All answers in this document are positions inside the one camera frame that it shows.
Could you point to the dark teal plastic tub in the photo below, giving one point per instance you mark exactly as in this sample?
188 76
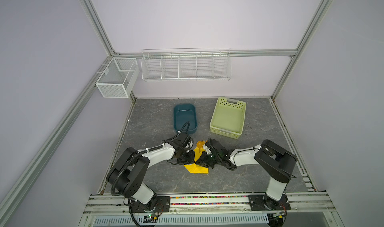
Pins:
184 113

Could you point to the light green perforated basket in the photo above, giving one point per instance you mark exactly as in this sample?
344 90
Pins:
228 118

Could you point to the white wire shelf rack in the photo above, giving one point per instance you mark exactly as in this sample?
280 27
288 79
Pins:
186 64

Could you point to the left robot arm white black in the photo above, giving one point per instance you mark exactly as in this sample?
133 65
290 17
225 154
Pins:
127 174

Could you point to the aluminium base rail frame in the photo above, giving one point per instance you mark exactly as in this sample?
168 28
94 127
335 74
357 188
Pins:
305 207

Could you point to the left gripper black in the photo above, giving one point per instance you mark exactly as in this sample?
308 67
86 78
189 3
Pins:
190 160

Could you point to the white mesh box basket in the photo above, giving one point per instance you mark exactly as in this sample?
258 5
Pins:
118 78

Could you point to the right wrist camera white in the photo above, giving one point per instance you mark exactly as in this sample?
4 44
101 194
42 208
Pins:
206 148

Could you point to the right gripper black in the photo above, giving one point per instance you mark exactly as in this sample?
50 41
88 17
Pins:
202 160

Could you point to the white vent grille strip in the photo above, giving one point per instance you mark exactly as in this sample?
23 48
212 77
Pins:
182 220

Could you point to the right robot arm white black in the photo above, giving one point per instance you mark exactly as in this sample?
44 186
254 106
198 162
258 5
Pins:
278 162

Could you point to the yellow paper napkin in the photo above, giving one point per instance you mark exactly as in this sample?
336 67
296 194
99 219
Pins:
194 168

